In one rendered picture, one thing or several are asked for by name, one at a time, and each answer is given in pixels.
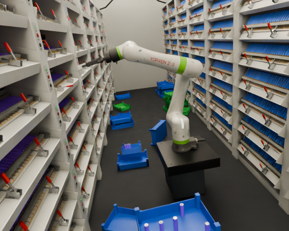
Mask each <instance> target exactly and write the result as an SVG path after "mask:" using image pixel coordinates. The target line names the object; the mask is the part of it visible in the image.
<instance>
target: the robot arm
mask: <svg viewBox="0 0 289 231"><path fill-rule="evenodd" d="M103 56H104V57H99V58H96V59H95V60H92V61H89V62H85V63H83V64H81V65H78V66H77V69H78V70H81V69H84V68H86V67H90V66H92V65H95V64H99V63H102V62H103V61H106V63H110V62H113V63H116V64H117V62H118V61H120V60H123V59H126V60H127V61H130V62H137V63H143V64H148V65H152V66H156V67H159V68H162V69H165V70H168V71H171V72H174V73H176V81H175V86H174V91H173V95H172V100H171V103H170V106H169V109H168V112H167V115H166V121H167V122H168V124H169V125H170V127H171V128H172V139H173V144H172V150H173V151H175V152H179V153H184V152H188V151H190V150H191V149H197V144H198V142H201V141H205V138H200V139H197V138H194V137H190V133H189V119H188V117H186V116H184V115H183V106H184V101H185V96H186V92H187V88H188V84H189V81H190V78H196V77H198V76H200V75H201V73H202V71H203V65H202V63H201V62H200V61H198V60H195V59H191V58H187V57H182V56H177V55H168V54H163V53H159V52H155V51H152V50H148V49H145V48H142V47H139V46H137V44H136V43H135V42H133V41H127V42H125V43H123V44H122V45H119V46H117V47H114V48H111V49H109V51H107V52H104V53H103Z"/></svg>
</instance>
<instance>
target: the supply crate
mask: <svg viewBox="0 0 289 231"><path fill-rule="evenodd" d="M180 203H183V204H184V217H181V216H180ZM134 210H135V216H136V221H137V226H138V230H139V231H145V227H144V224H145V223H148V224H149V230H150V231H160V228H159V221H161V220H162V221H163V224H164V231H174V226H173V217H174V216H176V217H177V218H178V231H205V222H209V223H210V231H221V225H220V224H219V222H215V221H214V219H213V218H212V216H211V215H210V213H209V212H208V210H207V209H206V207H205V206H204V204H203V203H202V201H201V199H200V194H199V193H195V198H191V199H187V200H184V201H179V202H175V203H171V204H167V205H163V206H159V207H155V208H151V209H146V210H142V211H139V207H136V208H134Z"/></svg>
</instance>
